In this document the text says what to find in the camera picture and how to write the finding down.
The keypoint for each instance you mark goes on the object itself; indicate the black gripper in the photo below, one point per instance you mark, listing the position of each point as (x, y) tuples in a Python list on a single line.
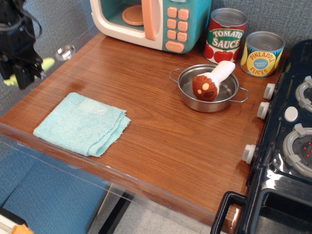
[(17, 54)]

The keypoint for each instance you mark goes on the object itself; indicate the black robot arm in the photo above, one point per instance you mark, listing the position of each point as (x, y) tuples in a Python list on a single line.
[(11, 9)]

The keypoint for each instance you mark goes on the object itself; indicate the silver metal pot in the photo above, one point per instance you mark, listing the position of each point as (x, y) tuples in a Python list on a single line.
[(228, 89)]

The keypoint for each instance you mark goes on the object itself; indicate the light blue folded cloth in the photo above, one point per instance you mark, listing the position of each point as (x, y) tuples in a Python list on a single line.
[(83, 125)]

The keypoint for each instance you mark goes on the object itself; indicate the orange microwave turntable plate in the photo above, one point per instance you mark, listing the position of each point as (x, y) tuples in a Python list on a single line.
[(133, 15)]

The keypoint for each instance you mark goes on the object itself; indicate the orange fuzzy object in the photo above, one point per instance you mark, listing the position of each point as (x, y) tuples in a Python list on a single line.
[(21, 229)]

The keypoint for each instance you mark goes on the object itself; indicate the teal toy microwave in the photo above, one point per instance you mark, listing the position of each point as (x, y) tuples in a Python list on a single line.
[(168, 25)]

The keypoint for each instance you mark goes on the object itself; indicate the plush brown mushroom toy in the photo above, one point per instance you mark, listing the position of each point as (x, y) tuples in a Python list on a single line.
[(206, 85)]

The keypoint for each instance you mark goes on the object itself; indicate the tomato sauce can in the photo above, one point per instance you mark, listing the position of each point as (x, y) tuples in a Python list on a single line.
[(225, 32)]

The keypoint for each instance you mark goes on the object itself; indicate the pineapple slices can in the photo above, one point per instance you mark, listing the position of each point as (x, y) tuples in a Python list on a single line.
[(262, 53)]

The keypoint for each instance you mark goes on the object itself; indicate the black toy stove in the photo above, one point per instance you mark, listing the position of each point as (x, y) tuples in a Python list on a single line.
[(279, 185)]

